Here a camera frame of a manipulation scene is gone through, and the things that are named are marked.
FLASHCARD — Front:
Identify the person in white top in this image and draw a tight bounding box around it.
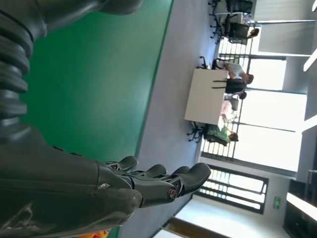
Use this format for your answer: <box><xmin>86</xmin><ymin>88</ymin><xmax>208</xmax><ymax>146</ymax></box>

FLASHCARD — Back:
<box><xmin>216</xmin><ymin>60</ymin><xmax>254</xmax><ymax>85</ymax></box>

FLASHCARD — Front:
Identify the person in green top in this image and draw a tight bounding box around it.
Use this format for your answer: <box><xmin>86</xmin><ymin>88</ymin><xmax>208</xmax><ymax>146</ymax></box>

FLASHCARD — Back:
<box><xmin>205</xmin><ymin>123</ymin><xmax>239</xmax><ymax>147</ymax></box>

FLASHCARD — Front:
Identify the person at distant desk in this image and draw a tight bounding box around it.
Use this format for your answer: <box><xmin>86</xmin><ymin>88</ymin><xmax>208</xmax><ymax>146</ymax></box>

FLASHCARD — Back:
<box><xmin>246</xmin><ymin>27</ymin><xmax>260</xmax><ymax>40</ymax></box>

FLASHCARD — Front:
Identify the black office chair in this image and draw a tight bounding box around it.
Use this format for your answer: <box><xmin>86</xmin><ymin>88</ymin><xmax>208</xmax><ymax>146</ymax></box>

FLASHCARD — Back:
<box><xmin>187</xmin><ymin>120</ymin><xmax>206</xmax><ymax>144</ymax></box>
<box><xmin>208</xmin><ymin>12</ymin><xmax>233</xmax><ymax>43</ymax></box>
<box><xmin>197</xmin><ymin>55</ymin><xmax>208</xmax><ymax>70</ymax></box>

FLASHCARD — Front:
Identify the person in pink top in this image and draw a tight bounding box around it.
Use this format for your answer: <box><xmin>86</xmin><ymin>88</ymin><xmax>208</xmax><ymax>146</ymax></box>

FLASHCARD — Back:
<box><xmin>220</xmin><ymin>100</ymin><xmax>236</xmax><ymax>123</ymax></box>

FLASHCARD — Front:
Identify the black framed window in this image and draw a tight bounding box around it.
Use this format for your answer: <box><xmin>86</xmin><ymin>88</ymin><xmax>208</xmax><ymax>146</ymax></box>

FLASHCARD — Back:
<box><xmin>194</xmin><ymin>164</ymin><xmax>269</xmax><ymax>215</ymax></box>

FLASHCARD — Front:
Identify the person in black top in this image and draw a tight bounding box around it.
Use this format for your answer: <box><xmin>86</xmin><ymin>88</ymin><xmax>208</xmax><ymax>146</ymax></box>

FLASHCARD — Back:
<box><xmin>225</xmin><ymin>78</ymin><xmax>248</xmax><ymax>100</ymax></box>

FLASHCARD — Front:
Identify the green table mat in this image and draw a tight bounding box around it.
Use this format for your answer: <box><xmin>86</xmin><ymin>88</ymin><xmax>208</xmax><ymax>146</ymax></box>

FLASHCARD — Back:
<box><xmin>19</xmin><ymin>0</ymin><xmax>174</xmax><ymax>238</ymax></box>

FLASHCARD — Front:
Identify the white office desk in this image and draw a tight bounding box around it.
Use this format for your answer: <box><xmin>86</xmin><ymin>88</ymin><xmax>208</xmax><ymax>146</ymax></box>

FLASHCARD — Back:
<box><xmin>183</xmin><ymin>68</ymin><xmax>229</xmax><ymax>126</ymax></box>

